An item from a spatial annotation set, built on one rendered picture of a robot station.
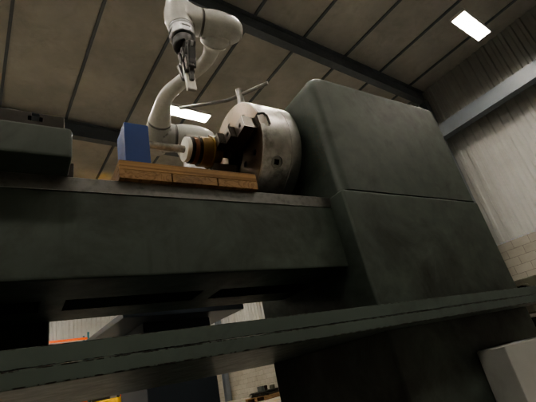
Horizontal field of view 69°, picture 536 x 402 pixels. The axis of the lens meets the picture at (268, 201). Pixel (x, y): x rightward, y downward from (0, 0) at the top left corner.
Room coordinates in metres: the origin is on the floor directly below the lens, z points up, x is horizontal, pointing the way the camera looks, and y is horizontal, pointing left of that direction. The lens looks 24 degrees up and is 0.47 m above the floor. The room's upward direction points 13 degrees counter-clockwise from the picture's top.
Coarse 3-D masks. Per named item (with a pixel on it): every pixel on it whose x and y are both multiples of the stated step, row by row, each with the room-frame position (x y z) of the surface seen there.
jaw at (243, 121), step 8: (240, 120) 0.85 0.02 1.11; (248, 120) 0.85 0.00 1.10; (256, 120) 0.86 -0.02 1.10; (264, 120) 0.86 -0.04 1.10; (232, 128) 0.87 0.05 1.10; (240, 128) 0.85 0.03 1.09; (248, 128) 0.85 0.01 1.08; (256, 128) 0.86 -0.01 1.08; (216, 136) 0.88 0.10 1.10; (224, 136) 0.89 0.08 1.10; (232, 136) 0.86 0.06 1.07; (240, 136) 0.87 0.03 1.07; (248, 136) 0.88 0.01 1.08; (224, 144) 0.89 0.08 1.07; (232, 144) 0.90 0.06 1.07; (240, 144) 0.91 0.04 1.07; (240, 152) 0.94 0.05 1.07
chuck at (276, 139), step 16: (240, 112) 0.91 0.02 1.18; (256, 112) 0.85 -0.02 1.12; (272, 112) 0.88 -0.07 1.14; (224, 128) 1.00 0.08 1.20; (272, 128) 0.86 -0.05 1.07; (288, 128) 0.89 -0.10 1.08; (256, 144) 0.88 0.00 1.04; (272, 144) 0.87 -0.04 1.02; (288, 144) 0.90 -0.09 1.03; (224, 160) 1.03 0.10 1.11; (240, 160) 1.03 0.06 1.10; (256, 160) 0.89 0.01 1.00; (288, 160) 0.91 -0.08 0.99; (256, 176) 0.90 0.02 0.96; (272, 176) 0.91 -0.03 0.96; (272, 192) 0.96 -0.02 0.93
